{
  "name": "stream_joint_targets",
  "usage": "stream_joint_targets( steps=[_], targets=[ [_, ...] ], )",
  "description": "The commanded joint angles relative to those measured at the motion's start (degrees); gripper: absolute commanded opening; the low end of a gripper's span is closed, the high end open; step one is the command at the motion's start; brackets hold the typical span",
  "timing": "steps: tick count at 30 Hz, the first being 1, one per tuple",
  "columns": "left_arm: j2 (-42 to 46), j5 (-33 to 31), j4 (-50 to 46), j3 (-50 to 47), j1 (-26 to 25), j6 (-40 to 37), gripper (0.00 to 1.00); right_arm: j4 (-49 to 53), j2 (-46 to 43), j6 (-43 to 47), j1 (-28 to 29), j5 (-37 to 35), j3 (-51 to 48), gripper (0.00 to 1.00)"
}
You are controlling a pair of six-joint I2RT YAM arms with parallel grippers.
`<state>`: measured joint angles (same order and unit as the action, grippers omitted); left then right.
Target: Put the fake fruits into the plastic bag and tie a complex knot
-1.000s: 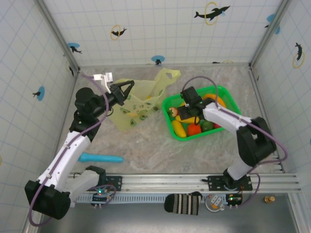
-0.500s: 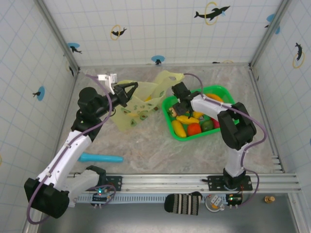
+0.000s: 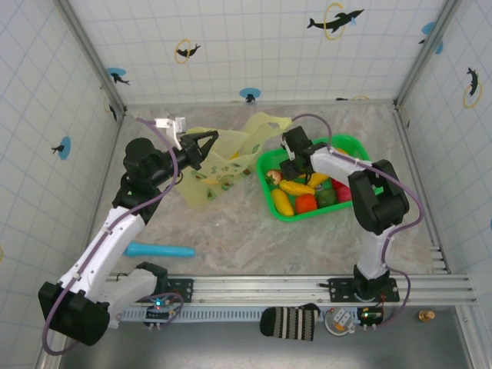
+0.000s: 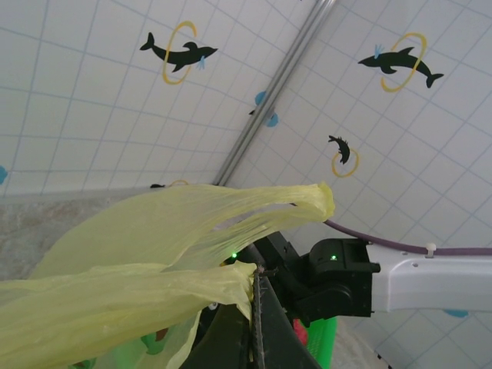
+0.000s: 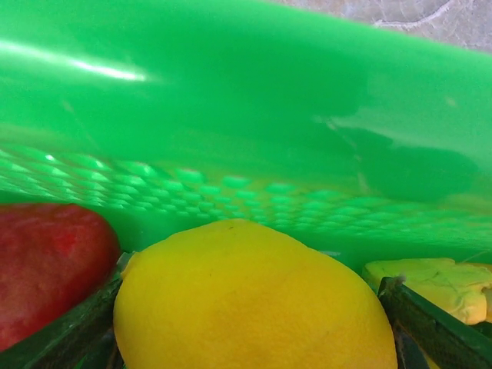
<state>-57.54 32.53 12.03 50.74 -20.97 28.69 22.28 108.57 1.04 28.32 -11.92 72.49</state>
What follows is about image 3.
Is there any yellow avocado print plastic bag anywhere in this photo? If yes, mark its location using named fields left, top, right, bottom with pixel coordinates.
left=175, top=111, right=294, bottom=208

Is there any yellow fake fruit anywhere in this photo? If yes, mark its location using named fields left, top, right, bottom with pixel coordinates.
left=306, top=172, right=331, bottom=189

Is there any long yellow fake mango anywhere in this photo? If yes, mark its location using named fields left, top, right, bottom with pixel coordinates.
left=279, top=179, right=316, bottom=196

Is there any yellow fake lemon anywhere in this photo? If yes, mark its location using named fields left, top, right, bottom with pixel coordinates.
left=271, top=188, right=295, bottom=215

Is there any fake orange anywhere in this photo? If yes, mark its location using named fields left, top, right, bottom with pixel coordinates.
left=294, top=193, right=318, bottom=214

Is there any green fake avocado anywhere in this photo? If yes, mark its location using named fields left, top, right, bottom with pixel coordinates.
left=315, top=188, right=338, bottom=208

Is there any green plastic basket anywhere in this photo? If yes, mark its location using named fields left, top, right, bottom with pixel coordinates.
left=256, top=133, right=372, bottom=223

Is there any red fake fruit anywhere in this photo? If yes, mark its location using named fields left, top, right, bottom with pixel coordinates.
left=331, top=178, right=353, bottom=204

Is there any dolphin blue circle sticker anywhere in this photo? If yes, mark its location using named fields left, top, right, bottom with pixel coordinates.
left=51, top=136, right=72, bottom=161
left=417, top=21, right=445, bottom=55
left=105, top=67, right=131, bottom=86
left=238, top=87, right=261, bottom=104

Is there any blue plastic cylinder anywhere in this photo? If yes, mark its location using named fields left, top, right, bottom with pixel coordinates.
left=123, top=241, right=196, bottom=259

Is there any black striped knitted sock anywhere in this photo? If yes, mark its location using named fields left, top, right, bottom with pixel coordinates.
left=259, top=302, right=321, bottom=341

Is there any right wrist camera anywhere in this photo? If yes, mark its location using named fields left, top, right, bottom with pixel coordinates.
left=279, top=132, right=296, bottom=161

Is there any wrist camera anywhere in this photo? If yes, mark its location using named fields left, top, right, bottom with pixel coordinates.
left=279, top=132, right=296, bottom=161
left=155, top=115, right=188, bottom=151

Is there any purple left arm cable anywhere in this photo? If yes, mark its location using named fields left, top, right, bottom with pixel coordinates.
left=42, top=117, right=185, bottom=355

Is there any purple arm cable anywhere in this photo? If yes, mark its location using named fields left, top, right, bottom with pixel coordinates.
left=291, top=114, right=424, bottom=330
left=42, top=117, right=185, bottom=355

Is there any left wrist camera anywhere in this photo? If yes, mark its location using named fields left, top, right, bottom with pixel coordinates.
left=155, top=115, right=188, bottom=151

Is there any aluminium frame bar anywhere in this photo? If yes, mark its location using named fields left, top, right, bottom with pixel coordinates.
left=394, top=105, right=451, bottom=274
left=125, top=98, right=397, bottom=108
left=63, top=111, right=126, bottom=276

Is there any aluminium frame post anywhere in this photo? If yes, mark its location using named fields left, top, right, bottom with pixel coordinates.
left=394, top=0, right=462, bottom=111
left=56, top=0, right=128, bottom=116

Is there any large dolphin yellow ring sticker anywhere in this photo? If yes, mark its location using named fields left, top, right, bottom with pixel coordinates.
left=306, top=2, right=365, bottom=42

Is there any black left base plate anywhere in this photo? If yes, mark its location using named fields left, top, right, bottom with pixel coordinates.
left=153, top=277, right=195, bottom=303

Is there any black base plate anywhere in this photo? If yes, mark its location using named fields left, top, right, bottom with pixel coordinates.
left=153, top=277, right=195, bottom=303
left=318, top=277, right=401, bottom=303

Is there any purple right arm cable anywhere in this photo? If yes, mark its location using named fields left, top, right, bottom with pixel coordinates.
left=291, top=114, right=424, bottom=330

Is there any aluminium mounting rail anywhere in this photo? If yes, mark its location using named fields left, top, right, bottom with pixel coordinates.
left=107, top=273, right=480, bottom=307

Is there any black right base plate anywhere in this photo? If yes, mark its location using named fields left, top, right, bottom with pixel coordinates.
left=318, top=277, right=401, bottom=303

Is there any white slotted cable duct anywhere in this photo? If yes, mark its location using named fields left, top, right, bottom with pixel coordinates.
left=109, top=306, right=327, bottom=322

